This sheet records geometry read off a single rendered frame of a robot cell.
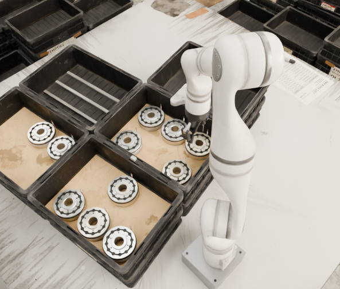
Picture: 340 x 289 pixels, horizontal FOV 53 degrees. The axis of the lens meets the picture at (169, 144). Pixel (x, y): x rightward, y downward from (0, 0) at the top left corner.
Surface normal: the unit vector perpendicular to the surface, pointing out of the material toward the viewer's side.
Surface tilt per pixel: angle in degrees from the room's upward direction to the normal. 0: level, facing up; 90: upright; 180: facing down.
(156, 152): 0
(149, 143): 0
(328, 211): 0
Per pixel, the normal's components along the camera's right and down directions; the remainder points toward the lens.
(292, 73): -0.02, -0.56
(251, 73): 0.20, 0.61
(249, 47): 0.09, -0.29
